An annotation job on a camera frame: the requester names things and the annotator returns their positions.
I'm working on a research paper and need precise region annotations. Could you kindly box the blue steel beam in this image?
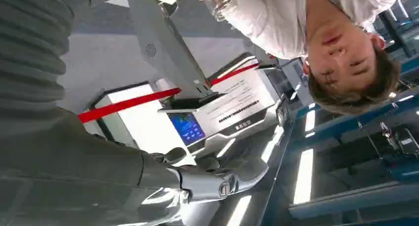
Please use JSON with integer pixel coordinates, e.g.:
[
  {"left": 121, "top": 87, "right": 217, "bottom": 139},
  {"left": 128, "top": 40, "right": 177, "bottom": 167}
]
[{"left": 290, "top": 90, "right": 419, "bottom": 146}]

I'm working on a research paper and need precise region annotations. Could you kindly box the clear glass jar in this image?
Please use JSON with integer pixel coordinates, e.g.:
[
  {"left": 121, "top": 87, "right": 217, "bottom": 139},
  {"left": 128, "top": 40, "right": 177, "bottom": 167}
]
[{"left": 196, "top": 0, "right": 237, "bottom": 22}]

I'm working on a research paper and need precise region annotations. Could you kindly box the red barrier belt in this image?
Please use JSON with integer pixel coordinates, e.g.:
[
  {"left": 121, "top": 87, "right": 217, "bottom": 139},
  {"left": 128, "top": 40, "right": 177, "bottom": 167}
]
[{"left": 78, "top": 63, "right": 261, "bottom": 124}]

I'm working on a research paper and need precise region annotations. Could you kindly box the grey stand column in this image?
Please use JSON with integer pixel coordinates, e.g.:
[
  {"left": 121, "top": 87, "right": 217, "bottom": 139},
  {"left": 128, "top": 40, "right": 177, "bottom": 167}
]
[{"left": 126, "top": 0, "right": 226, "bottom": 110}]

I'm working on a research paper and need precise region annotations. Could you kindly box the long ceiling light panel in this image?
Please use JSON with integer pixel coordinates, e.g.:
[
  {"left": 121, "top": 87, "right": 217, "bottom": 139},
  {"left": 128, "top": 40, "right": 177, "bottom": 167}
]
[{"left": 293, "top": 148, "right": 315, "bottom": 206}]

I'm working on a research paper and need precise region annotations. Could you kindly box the white cabinet with black edge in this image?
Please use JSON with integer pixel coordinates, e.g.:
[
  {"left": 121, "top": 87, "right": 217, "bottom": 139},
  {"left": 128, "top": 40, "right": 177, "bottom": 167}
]
[{"left": 87, "top": 82, "right": 197, "bottom": 167}]

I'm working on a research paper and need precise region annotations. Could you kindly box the white terminal with blue screen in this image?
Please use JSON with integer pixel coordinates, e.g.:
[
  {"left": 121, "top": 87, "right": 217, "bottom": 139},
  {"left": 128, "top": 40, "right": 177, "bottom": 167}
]
[{"left": 158, "top": 67, "right": 286, "bottom": 160}]

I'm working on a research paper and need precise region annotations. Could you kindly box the ribbed grey right arm sleeve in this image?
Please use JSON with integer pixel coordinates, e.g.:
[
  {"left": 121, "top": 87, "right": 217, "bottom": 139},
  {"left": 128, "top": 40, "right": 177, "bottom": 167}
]
[{"left": 0, "top": 0, "right": 91, "bottom": 122}]

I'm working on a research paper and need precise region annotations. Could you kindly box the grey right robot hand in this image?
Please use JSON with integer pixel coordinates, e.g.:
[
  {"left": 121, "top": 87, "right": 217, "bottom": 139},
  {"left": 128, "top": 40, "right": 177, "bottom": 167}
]
[{"left": 0, "top": 107, "right": 270, "bottom": 226}]

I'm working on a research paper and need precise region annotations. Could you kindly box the person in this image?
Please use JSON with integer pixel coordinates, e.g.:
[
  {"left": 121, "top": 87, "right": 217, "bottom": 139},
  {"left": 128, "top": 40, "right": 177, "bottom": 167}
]
[{"left": 196, "top": 0, "right": 410, "bottom": 116}]

